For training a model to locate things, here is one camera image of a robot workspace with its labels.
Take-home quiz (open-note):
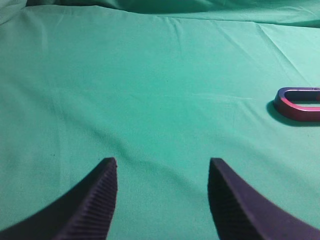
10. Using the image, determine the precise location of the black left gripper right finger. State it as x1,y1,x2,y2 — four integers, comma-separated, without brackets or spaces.
208,158,320,240

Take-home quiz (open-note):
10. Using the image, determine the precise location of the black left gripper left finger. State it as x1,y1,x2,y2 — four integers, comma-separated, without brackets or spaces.
0,157,118,240

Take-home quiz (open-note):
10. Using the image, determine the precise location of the red-fronted horseshoe magnet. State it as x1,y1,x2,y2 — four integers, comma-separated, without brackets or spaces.
273,87,320,122

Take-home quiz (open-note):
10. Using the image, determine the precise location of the green cloth backdrop and cover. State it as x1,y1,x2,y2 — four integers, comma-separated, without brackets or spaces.
0,0,320,240

